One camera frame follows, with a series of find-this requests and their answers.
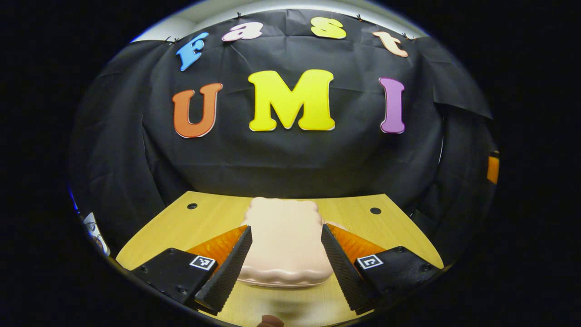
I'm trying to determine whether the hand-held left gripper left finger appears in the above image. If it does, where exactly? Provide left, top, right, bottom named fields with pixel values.
left=132, top=225, right=253, bottom=315

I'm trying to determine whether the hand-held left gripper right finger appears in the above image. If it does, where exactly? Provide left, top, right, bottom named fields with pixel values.
left=320, top=223, right=442, bottom=315

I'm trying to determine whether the white printed sheet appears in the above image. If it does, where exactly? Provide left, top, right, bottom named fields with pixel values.
left=82, top=212, right=111, bottom=257

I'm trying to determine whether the black backdrop cloth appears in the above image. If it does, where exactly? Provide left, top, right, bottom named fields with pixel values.
left=68, top=8, right=497, bottom=268

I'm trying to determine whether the pink suitcase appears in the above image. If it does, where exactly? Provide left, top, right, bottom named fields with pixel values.
left=237, top=197, right=345, bottom=288

